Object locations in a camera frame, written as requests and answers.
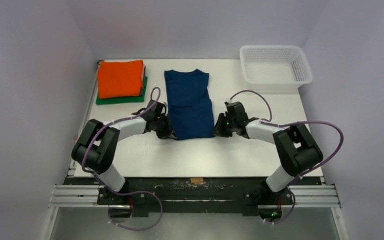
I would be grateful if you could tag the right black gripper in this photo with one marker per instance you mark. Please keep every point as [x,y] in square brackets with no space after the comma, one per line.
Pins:
[224,124]

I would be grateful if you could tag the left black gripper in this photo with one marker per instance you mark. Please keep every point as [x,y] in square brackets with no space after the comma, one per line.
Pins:
[168,133]

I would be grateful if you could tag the blue t shirt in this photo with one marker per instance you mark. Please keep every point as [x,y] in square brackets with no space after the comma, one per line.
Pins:
[190,108]

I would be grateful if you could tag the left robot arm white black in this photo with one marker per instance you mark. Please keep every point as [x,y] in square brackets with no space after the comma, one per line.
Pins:
[96,147]

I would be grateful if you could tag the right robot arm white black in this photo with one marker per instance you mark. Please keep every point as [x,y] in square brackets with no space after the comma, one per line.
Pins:
[296,148]

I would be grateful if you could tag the folded dark t shirt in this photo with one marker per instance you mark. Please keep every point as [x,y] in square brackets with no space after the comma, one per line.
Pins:
[144,82]

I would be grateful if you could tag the brown tape piece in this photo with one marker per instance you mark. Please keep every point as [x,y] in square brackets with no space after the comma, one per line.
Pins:
[197,180]

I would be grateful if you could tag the folded orange t shirt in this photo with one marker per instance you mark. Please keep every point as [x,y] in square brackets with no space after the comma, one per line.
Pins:
[120,79]

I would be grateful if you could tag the folded green t shirt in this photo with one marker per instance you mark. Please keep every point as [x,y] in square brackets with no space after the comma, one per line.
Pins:
[119,100]

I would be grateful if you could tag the white plastic basket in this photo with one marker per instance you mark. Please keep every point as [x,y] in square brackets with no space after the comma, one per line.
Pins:
[275,69]

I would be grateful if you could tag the black mounting base rail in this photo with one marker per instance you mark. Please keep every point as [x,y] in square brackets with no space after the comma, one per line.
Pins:
[215,196]

